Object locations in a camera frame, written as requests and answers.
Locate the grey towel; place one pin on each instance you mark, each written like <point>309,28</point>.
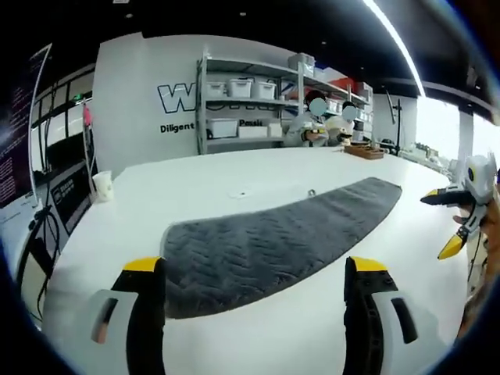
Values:
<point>265,250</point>

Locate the flat white tag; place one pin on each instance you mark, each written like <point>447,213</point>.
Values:
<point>236,194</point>

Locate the person's right hand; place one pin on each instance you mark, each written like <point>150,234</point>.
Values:
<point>463,216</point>

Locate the black pole stand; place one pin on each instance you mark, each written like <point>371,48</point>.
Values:
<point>398,125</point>

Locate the wooden tray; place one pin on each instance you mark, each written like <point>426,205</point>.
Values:
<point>365,152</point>

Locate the white metal shelf rack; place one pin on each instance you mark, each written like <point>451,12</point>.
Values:
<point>361,97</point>

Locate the black printed panel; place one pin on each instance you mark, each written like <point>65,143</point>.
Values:
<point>70,203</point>

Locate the white paper cup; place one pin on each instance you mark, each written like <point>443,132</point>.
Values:
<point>103,187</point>

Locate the ceiling light strip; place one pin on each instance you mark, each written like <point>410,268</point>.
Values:
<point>398,43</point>

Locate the pink hanging object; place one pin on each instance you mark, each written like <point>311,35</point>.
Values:
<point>88,115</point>

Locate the monitor with purple text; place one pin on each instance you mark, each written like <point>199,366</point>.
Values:
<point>19,117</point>

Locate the metal shelving with white bins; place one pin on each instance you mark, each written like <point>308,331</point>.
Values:
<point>240,88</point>

